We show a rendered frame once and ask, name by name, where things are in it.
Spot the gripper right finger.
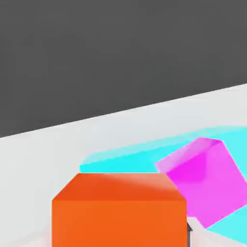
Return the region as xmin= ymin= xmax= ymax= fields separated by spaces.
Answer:
xmin=186 ymin=216 xmax=247 ymax=247

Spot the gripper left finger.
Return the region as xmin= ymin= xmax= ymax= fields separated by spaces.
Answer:
xmin=0 ymin=219 xmax=53 ymax=247

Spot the small orange cube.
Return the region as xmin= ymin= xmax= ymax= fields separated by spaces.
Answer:
xmin=51 ymin=173 xmax=188 ymax=247

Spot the small magenta cube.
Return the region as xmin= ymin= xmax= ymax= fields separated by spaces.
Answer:
xmin=154 ymin=137 xmax=247 ymax=230

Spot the large cyan box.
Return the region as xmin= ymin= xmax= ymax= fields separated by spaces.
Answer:
xmin=79 ymin=126 xmax=247 ymax=245

